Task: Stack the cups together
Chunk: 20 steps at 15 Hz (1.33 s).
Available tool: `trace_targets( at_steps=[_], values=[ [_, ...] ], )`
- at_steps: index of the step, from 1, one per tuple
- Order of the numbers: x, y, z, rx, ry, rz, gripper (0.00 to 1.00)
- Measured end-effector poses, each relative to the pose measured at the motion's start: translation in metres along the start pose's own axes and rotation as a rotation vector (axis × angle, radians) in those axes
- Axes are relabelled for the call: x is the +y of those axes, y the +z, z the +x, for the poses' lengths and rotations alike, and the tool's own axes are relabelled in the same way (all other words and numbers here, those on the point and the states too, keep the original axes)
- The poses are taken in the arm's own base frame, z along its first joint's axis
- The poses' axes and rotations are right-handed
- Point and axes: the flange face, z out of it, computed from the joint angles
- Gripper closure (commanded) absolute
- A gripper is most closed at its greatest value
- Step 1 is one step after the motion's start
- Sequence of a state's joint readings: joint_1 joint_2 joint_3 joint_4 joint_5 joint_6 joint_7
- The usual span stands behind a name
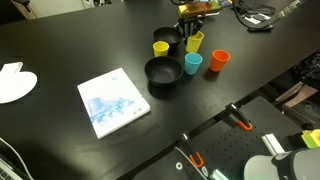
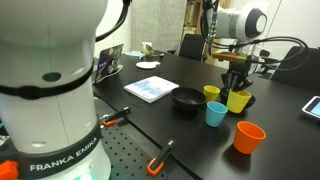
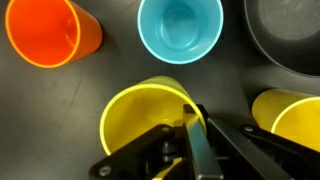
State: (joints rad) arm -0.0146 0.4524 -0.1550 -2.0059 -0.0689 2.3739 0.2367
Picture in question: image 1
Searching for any yellow plastic cup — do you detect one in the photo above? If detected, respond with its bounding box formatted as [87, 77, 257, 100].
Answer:
[185, 30, 205, 54]
[152, 40, 170, 58]

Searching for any blue plastic cup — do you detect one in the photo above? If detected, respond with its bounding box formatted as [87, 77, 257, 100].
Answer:
[184, 51, 204, 76]

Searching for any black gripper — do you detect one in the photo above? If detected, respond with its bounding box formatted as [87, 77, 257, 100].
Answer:
[176, 17, 205, 44]

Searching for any black cable bundle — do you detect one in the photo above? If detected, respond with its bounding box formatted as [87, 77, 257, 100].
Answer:
[233, 0, 278, 22]

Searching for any black clamp with orange grip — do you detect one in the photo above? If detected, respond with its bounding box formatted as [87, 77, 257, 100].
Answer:
[180, 133, 205, 169]
[224, 102, 254, 132]

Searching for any large black bowl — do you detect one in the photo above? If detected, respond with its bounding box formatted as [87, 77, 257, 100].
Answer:
[144, 55, 184, 88]

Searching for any orange plastic cup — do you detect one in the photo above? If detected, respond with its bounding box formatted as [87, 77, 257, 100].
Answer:
[209, 49, 231, 73]

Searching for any white and blue book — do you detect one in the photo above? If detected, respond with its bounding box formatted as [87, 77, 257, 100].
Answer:
[76, 67, 152, 140]

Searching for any brown cardboard piece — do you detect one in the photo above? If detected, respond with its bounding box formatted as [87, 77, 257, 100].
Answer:
[275, 81, 319, 108]

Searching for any small black bowl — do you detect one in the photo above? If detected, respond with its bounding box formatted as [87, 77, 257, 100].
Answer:
[152, 26, 184, 46]

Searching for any white round paper plate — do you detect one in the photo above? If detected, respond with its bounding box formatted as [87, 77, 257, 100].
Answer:
[0, 61, 38, 104]

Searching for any silver aluminium bracket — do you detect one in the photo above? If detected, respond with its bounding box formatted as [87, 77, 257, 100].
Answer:
[260, 133, 286, 157]

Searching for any yellow green plastic block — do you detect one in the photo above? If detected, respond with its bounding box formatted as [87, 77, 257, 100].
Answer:
[301, 129, 320, 149]

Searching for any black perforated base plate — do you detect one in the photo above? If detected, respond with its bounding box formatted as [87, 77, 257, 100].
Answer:
[133, 96, 304, 180]

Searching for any white laptop cable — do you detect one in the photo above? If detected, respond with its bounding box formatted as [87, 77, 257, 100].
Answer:
[0, 137, 34, 180]

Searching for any laptop computer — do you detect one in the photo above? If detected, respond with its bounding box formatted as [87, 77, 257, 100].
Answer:
[0, 153, 31, 180]

